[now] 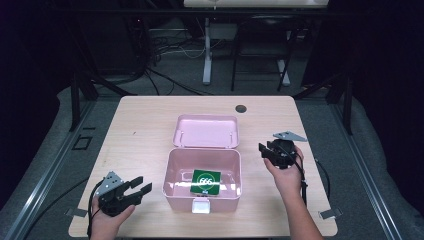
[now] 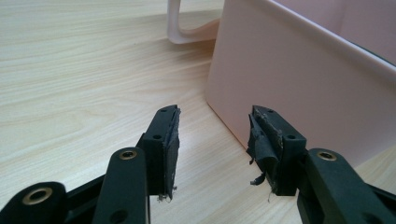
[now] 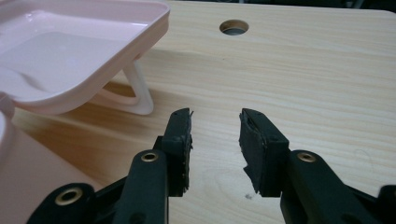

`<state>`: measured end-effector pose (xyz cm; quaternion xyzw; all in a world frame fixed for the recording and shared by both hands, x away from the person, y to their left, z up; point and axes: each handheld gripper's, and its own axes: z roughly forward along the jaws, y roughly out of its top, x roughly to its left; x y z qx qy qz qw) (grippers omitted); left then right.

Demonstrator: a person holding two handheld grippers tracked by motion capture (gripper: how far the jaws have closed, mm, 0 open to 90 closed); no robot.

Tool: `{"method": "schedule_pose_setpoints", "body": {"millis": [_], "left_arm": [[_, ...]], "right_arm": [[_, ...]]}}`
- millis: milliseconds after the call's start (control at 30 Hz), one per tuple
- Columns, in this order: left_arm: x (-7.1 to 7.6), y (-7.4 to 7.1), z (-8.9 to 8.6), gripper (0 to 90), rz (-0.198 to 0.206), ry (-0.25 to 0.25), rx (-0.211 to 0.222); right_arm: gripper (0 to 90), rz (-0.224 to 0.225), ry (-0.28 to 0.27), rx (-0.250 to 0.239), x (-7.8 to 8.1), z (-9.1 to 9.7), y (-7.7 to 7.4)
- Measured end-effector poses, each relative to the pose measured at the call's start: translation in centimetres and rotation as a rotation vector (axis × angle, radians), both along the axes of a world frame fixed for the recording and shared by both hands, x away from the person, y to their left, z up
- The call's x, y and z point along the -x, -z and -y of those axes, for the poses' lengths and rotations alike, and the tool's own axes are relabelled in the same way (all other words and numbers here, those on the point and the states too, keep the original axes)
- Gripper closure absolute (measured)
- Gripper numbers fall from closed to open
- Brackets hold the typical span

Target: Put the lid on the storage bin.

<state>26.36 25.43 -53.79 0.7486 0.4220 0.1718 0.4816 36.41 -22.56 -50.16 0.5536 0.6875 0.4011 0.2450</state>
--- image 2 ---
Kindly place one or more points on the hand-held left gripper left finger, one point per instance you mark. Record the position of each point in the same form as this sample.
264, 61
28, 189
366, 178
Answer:
160, 149

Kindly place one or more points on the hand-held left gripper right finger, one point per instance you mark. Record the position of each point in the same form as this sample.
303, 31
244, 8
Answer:
280, 149

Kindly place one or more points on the pink plastic bin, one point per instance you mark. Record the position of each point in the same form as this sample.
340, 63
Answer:
299, 81

